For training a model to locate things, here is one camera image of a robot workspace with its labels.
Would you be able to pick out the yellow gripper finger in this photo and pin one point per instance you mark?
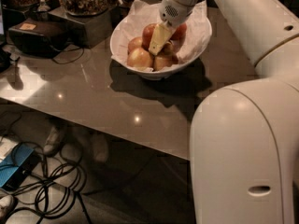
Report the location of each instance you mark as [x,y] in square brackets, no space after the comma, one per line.
[161,35]

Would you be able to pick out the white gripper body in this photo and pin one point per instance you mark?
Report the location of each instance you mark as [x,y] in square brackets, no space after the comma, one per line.
[172,13]

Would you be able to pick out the red apple with sticker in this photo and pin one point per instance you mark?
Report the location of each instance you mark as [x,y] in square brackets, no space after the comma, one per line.
[147,35]

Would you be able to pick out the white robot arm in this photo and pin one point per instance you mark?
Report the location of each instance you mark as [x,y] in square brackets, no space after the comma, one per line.
[244,138]

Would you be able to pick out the small yellow apple middle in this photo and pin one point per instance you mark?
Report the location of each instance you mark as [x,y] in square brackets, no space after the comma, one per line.
[168,48]

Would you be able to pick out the red apple at back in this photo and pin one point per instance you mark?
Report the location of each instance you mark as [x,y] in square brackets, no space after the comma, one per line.
[180,32]

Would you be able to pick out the pink apple left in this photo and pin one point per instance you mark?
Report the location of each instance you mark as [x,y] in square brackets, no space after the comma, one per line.
[135,43]

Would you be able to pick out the yellow-red apple front right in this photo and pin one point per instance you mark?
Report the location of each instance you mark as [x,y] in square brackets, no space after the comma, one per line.
[163,61]

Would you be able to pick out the yellow-red apple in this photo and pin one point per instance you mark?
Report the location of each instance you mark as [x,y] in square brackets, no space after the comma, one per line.
[163,61]
[140,58]

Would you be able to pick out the yellow-red apple front left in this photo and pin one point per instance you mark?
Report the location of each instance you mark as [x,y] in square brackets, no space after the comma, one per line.
[140,58]

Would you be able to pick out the white bowl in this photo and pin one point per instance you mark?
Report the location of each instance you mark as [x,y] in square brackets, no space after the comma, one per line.
[162,73]

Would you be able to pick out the white paper liner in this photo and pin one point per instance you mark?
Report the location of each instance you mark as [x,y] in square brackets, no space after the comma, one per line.
[194,44]

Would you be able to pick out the dark square jar stand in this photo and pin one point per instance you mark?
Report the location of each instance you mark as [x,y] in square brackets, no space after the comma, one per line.
[85,31]

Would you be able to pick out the metal scoop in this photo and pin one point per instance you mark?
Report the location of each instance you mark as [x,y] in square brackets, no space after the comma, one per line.
[43,6]

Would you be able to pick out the black device with label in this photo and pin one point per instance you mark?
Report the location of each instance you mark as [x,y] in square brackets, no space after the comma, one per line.
[39,38]

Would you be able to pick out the white shoe under table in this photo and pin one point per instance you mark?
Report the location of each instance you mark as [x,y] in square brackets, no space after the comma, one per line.
[54,140]

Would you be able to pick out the blue box on floor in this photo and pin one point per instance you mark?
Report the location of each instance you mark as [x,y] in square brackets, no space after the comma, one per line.
[14,166]

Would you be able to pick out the white shoe bottom left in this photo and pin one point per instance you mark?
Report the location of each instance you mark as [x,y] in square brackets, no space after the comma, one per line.
[6,205]

